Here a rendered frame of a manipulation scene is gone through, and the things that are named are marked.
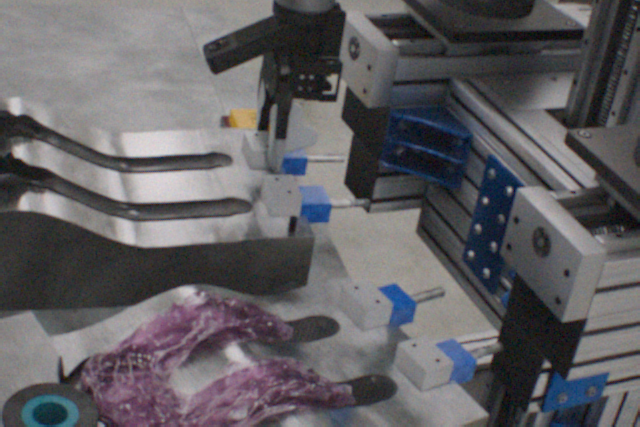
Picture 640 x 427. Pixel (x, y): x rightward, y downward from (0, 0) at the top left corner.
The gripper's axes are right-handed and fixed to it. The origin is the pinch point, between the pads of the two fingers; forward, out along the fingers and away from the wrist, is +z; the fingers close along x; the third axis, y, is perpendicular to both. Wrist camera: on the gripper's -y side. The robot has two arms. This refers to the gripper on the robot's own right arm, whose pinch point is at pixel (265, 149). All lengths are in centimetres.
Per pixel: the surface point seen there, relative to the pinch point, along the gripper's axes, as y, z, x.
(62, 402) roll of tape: -30, -4, -49
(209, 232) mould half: -10.0, 1.7, -15.7
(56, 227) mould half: -27.5, -0.8, -17.7
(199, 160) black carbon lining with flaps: -8.1, 2.1, 1.0
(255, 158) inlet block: -1.8, -0.2, -2.5
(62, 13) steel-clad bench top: -20, 10, 67
